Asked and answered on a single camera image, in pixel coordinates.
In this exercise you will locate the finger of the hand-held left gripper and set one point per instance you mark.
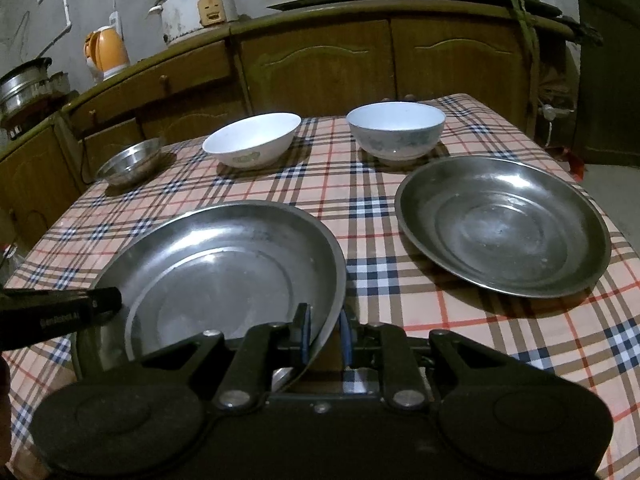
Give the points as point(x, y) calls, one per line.
point(107, 301)

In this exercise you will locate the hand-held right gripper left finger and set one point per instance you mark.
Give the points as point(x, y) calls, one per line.
point(305, 337)

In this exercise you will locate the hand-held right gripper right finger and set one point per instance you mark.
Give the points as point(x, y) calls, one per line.
point(345, 342)

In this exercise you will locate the large steel plate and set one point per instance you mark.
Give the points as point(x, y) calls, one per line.
point(500, 225)
point(225, 270)

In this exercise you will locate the wide white bowl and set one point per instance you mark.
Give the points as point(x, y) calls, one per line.
point(250, 140)

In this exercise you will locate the glass jar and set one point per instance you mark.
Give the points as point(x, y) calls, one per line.
point(10, 262)

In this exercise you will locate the small steel bowl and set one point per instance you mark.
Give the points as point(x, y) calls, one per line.
point(130, 162)

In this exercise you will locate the plaid tablecloth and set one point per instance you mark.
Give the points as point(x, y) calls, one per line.
point(350, 185)

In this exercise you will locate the white bowl with blue pattern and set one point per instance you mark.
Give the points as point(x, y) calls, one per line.
point(395, 130)

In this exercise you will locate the steel pot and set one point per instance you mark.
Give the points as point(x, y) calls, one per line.
point(22, 85)

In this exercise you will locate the orange electric kettle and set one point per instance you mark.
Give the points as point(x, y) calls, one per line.
point(110, 52)

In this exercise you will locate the wooden kitchen cabinet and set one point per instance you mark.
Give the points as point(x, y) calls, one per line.
point(325, 70)

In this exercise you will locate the red item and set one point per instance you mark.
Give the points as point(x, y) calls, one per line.
point(575, 162)

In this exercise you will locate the white plug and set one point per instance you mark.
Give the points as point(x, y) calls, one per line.
point(549, 111)

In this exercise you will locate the green cloth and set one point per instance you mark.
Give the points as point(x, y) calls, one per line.
point(522, 15)

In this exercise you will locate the dark green door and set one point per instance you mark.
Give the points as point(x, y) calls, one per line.
point(610, 60)

